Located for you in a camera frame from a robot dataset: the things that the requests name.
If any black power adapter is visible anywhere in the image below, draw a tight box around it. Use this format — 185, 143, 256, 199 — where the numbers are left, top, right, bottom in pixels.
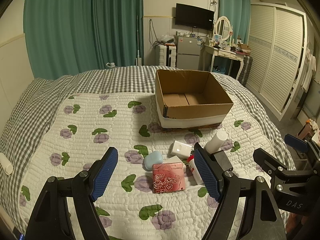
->
213, 150, 233, 172

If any white cylindrical bottle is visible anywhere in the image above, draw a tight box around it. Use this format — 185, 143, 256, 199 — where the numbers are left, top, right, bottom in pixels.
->
204, 131, 228, 154

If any white bottle red cap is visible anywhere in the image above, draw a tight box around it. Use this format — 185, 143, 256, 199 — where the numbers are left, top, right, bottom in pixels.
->
187, 155, 204, 185

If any white plug adapter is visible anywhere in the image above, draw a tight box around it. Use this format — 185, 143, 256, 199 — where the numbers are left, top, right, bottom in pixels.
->
170, 140, 192, 159

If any white charger block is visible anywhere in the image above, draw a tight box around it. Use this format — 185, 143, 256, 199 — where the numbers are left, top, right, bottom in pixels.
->
163, 155, 186, 172

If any pink floral tin box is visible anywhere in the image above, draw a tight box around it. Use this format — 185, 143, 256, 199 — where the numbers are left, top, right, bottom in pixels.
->
152, 163, 185, 193

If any light blue earbuds case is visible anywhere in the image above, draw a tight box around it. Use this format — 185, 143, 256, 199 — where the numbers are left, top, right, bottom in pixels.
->
144, 151, 163, 171

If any white object on bedsheet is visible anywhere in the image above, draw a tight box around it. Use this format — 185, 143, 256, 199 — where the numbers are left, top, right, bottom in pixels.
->
0, 152, 14, 175

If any dark suitcase by table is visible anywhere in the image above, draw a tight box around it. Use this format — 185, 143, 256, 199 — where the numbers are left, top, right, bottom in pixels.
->
238, 56, 253, 87

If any white louvered wardrobe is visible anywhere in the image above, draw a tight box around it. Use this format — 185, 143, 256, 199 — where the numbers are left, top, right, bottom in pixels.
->
246, 2, 308, 121

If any white dressing table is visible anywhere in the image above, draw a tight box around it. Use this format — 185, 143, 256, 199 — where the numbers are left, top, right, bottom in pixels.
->
201, 44, 245, 80

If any white floral quilt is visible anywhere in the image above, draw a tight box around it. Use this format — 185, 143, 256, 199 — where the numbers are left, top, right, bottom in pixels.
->
18, 91, 296, 240

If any brown cardboard box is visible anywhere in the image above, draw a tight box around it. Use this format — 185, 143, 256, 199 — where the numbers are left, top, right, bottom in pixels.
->
155, 69, 233, 131

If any white oval mirror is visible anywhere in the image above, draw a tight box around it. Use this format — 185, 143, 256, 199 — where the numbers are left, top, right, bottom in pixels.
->
214, 16, 233, 41

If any silver mini fridge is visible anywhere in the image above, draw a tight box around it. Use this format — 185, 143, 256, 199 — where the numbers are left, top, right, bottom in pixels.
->
176, 36, 201, 70

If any teal curtain right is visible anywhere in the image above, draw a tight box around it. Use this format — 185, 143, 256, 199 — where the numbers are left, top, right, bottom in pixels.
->
218, 0, 251, 43

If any teal curtain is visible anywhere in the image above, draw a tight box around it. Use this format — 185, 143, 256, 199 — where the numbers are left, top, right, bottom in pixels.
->
23, 0, 144, 80
218, 0, 251, 43

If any white suitcase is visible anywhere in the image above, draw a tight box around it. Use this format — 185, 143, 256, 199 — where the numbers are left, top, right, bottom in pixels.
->
155, 44, 176, 68

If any grey checkered bedsheet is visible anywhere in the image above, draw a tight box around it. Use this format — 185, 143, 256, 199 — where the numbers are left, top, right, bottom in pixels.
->
1, 66, 295, 232

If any clear water jug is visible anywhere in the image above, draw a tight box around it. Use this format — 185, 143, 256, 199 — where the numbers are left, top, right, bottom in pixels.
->
106, 62, 116, 68

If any teal curtain left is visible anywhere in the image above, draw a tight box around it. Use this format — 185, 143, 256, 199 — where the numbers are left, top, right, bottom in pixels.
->
23, 0, 144, 80

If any black wall television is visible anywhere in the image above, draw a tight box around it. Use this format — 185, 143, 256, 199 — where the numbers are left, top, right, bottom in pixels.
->
175, 3, 214, 31

